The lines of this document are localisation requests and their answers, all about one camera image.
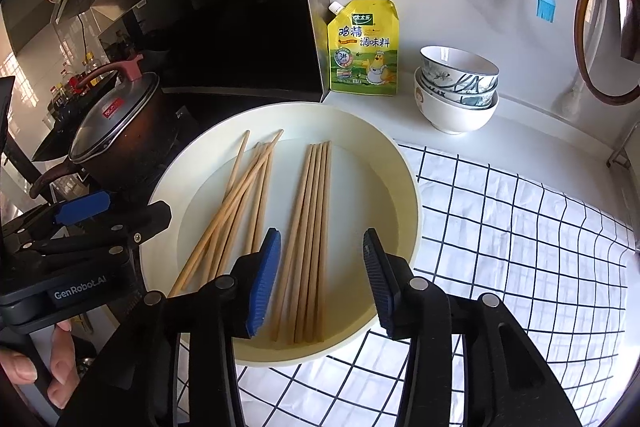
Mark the cream round basin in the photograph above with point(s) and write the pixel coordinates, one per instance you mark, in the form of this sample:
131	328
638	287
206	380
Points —
350	187

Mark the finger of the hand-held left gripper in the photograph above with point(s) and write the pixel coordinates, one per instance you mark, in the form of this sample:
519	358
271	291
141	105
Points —
82	207
125	229

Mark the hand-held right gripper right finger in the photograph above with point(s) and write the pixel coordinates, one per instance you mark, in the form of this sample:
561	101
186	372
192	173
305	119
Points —
377	282

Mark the dark cooking pot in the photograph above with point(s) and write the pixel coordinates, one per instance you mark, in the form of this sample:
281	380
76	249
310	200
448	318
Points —
145	147

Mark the glass pot lid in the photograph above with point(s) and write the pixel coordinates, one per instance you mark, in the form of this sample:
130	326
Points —
115	122

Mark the checked white cloth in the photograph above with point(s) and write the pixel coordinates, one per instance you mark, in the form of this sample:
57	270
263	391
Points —
500	232

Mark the bundle of wooden chopsticks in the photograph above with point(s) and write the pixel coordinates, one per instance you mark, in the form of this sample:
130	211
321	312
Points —
312	232

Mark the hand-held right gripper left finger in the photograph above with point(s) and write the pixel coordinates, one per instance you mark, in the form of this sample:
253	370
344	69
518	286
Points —
262	282

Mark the black range hood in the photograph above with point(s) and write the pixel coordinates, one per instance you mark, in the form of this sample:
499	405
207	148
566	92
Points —
225	7

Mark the patterned ceramic bowl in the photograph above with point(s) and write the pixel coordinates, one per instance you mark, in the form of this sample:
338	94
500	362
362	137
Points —
450	59
475	99

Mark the person's left hand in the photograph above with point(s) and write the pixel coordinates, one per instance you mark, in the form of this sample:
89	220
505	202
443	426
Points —
62	367

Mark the round wooden-rimmed lid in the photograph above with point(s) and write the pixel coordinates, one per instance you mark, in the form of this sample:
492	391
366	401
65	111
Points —
610	47

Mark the row of condiment bottles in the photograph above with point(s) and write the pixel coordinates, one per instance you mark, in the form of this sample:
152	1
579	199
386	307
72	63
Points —
75	84

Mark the plain white bowl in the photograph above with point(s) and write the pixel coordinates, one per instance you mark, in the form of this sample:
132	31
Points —
450	117

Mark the yellow seasoning pouch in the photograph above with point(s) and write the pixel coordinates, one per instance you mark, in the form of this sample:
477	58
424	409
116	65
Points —
365	52

